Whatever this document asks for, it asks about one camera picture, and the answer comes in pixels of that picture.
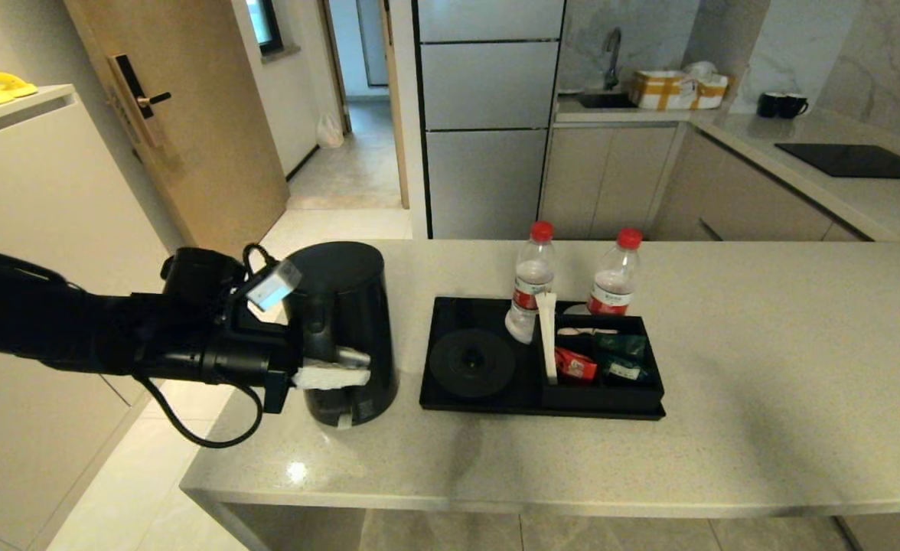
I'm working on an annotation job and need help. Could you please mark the black electric kettle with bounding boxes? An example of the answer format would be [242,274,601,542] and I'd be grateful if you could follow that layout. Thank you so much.
[282,242,399,428]

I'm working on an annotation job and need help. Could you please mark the clear water bottle red cap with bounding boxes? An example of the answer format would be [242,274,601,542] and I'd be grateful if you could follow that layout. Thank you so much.
[586,228,643,316]
[505,221,556,344]

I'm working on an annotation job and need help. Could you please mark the black round kettle base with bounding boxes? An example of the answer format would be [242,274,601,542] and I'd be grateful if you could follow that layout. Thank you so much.
[429,328,517,398]

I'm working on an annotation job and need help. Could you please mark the red sachet packet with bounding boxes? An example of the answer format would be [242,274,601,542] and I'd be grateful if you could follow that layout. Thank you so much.
[555,347,598,381]

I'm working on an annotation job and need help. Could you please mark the dark green tea packet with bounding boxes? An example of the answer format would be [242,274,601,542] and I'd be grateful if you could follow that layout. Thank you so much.
[594,334,646,360]
[599,356,647,382]

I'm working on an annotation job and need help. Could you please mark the silver left wrist module box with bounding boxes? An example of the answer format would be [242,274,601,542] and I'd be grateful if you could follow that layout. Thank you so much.
[246,259,303,312]

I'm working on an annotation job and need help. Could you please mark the black rectangular serving tray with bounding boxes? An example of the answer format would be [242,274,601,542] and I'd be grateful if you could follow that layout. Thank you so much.
[419,296,666,420]

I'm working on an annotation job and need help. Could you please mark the white long paper sachet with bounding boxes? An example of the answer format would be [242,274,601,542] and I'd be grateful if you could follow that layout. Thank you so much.
[536,291,559,383]

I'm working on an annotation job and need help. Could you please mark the light wooden door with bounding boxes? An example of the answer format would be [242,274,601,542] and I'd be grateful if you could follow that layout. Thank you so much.
[65,0,291,290]

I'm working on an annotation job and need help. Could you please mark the silver refrigerator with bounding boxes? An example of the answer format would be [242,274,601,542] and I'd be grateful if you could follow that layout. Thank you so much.
[412,0,566,240]

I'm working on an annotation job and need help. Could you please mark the narrow wooden door leaf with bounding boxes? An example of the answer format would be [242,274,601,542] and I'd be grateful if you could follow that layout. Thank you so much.
[380,0,411,210]

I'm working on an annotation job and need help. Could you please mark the black compartment organizer box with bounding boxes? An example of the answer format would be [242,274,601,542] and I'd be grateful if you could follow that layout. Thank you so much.
[540,313,664,409]

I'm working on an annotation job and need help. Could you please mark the beige kitchen base cabinets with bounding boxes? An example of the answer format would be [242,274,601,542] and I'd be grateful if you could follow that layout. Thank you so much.
[540,121,872,243]

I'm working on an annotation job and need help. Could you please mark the dark framed window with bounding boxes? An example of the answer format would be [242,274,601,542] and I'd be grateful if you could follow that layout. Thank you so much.
[247,0,284,57]

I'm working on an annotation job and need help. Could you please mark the dark kitchen sink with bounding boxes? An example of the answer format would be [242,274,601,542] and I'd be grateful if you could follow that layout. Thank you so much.
[577,93,638,110]

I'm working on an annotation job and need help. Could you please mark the chrome kitchen faucet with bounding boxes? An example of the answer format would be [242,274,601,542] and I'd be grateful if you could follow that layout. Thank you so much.
[603,29,623,92]

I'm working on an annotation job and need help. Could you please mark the yellow white box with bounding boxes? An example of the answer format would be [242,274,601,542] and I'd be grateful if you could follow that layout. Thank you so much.
[628,70,729,112]

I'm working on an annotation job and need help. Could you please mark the black induction cooktop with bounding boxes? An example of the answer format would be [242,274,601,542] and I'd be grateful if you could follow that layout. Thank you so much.
[773,143,900,181]

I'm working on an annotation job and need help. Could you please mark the black left wrist camera housing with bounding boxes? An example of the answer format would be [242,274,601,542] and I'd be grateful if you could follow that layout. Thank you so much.
[161,246,246,301]

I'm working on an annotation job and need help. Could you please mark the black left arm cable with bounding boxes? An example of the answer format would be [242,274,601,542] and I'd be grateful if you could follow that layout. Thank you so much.
[132,243,276,449]

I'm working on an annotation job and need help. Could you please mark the white plastic bag with handles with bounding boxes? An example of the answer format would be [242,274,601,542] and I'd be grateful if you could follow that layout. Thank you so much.
[316,113,345,150]

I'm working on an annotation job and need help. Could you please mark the black door lock handle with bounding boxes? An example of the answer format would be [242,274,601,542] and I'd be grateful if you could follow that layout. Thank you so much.
[108,54,174,148]

